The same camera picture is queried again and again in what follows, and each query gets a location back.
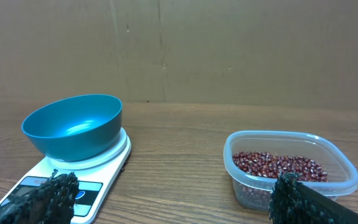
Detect teal plastic bowl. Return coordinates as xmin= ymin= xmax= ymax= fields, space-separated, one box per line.
xmin=21 ymin=94 xmax=123 ymax=162

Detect red adzuki beans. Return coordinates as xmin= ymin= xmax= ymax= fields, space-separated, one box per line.
xmin=232 ymin=151 xmax=328 ymax=182

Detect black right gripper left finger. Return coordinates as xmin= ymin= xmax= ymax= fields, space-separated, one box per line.
xmin=0 ymin=169 xmax=80 ymax=224

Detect clear plastic food container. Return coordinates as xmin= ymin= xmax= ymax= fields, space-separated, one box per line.
xmin=223 ymin=130 xmax=358 ymax=210

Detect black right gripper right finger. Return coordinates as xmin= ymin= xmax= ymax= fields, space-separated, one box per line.
xmin=268 ymin=173 xmax=358 ymax=224

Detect white digital kitchen scale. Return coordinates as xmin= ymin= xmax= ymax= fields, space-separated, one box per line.
xmin=0 ymin=128 xmax=131 ymax=223

